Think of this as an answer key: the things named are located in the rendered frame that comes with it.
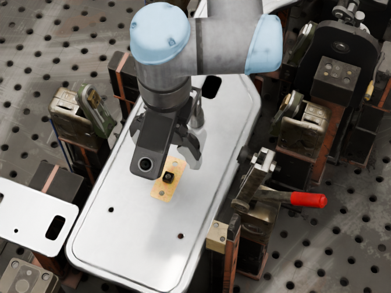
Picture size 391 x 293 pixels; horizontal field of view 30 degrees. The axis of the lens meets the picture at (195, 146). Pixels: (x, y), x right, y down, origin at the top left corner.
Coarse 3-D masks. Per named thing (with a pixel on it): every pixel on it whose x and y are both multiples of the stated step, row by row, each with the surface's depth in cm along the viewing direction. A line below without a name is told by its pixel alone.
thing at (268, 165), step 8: (240, 152) 106; (264, 152) 106; (272, 152) 106; (240, 160) 106; (256, 160) 107; (264, 160) 106; (272, 160) 107; (256, 168) 105; (264, 168) 105; (272, 168) 106; (280, 168) 107; (248, 176) 109; (256, 176) 108; (264, 176) 107; (248, 184) 112; (256, 184) 110; (240, 192) 116; (248, 192) 114; (248, 200) 117
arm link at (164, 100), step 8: (144, 88) 99; (184, 88) 100; (144, 96) 101; (152, 96) 99; (160, 96) 99; (168, 96) 99; (176, 96) 100; (184, 96) 101; (152, 104) 101; (160, 104) 101; (168, 104) 101; (176, 104) 101
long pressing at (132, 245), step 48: (288, 0) 144; (192, 96) 135; (240, 96) 135; (240, 144) 130; (96, 192) 128; (144, 192) 127; (192, 192) 127; (96, 240) 124; (144, 240) 123; (192, 240) 123; (144, 288) 120
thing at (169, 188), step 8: (168, 160) 129; (176, 160) 129; (168, 168) 129; (176, 168) 129; (184, 168) 129; (176, 176) 128; (160, 184) 127; (168, 184) 127; (176, 184) 127; (152, 192) 127; (168, 192) 127; (168, 200) 126
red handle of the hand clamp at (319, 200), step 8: (256, 192) 118; (264, 192) 117; (272, 192) 116; (280, 192) 115; (288, 192) 114; (296, 192) 113; (304, 192) 113; (264, 200) 117; (272, 200) 116; (280, 200) 115; (288, 200) 114; (296, 200) 113; (304, 200) 112; (312, 200) 111; (320, 200) 110
